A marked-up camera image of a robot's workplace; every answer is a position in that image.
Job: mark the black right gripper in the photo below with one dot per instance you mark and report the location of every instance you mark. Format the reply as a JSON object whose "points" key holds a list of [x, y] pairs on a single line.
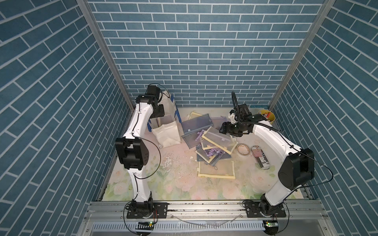
{"points": [[226, 129]]}

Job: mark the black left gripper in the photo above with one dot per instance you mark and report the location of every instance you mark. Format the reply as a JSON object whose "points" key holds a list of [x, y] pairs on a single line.
{"points": [[161, 111]]}

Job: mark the yellow trim mesh pouch top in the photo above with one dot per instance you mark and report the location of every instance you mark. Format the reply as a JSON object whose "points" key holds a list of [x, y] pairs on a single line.
{"points": [[212, 138]]}

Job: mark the yellow trim mesh pouch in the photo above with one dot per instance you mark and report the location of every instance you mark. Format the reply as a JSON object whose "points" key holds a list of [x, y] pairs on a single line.
{"points": [[212, 138], [224, 169]]}

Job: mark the purple trim mesh pouch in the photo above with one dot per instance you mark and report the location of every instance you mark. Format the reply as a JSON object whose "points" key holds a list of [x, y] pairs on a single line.
{"points": [[207, 151]]}

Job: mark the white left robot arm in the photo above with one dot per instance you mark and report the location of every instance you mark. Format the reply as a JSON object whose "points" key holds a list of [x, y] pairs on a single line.
{"points": [[131, 149]]}

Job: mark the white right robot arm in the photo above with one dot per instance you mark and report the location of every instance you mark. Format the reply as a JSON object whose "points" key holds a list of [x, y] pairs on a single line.
{"points": [[298, 164]]}

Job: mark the pale purple mesh pouch back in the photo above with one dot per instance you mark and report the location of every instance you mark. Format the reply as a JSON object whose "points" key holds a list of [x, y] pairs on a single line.
{"points": [[218, 121]]}

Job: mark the grey blue zipper pouch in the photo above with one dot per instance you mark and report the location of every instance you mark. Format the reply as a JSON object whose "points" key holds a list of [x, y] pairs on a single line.
{"points": [[194, 128]]}

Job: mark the white canvas tote bag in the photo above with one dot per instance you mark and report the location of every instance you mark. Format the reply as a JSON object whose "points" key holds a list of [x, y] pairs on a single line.
{"points": [[165, 128]]}

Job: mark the yellow trim mesh pouch front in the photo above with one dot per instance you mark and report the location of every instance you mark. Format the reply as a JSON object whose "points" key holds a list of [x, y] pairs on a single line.
{"points": [[224, 169]]}

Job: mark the roll of clear tape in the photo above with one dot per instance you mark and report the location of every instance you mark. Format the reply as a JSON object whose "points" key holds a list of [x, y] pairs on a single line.
{"points": [[243, 150]]}

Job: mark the striped flag drink can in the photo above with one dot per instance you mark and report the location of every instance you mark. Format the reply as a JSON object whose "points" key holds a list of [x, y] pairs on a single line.
{"points": [[260, 157]]}

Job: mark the yellow cup with markers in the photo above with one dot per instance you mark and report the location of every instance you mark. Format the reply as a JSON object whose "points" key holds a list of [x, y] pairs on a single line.
{"points": [[268, 115]]}

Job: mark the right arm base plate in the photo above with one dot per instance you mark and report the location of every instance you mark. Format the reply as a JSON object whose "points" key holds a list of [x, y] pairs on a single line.
{"points": [[262, 209]]}

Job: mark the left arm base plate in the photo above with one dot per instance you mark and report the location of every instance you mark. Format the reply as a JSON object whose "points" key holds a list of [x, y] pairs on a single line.
{"points": [[146, 210]]}

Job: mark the aluminium front rail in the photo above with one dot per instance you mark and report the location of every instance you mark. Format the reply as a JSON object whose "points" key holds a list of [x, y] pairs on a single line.
{"points": [[206, 210]]}

